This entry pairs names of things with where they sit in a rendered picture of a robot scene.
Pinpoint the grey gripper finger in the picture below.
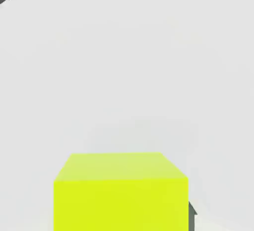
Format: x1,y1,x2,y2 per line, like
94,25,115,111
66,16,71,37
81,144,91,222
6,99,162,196
188,201,225,231

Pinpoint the small yellow cube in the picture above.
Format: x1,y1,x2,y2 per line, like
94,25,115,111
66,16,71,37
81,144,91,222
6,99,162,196
53,152,190,231

